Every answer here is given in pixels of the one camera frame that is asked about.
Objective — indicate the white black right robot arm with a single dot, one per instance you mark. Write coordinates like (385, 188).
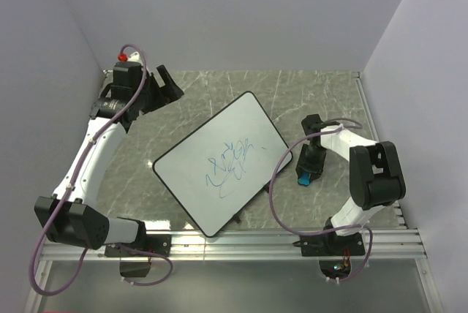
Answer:
(375, 176)

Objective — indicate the aluminium rail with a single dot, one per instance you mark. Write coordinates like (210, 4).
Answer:
(277, 244)
(390, 214)

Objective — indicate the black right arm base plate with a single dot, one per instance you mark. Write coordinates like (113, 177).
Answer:
(331, 245)

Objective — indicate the white whiteboard black frame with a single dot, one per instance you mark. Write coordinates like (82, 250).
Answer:
(218, 168)

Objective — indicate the aluminium front rail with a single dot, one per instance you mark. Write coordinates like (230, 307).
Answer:
(277, 244)

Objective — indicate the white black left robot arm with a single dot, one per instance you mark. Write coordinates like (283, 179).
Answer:
(69, 215)

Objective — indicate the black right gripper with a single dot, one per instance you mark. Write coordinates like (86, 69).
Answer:
(314, 170)

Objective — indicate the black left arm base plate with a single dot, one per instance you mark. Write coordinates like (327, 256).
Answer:
(154, 243)

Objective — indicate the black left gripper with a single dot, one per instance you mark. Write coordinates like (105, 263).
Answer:
(170, 91)

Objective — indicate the aluminium right side rail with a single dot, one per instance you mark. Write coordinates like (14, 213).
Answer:
(390, 214)

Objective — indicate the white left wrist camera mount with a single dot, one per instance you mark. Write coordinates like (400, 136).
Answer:
(134, 57)

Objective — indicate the blue bone-shaped whiteboard eraser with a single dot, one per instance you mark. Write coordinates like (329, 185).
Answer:
(304, 180)

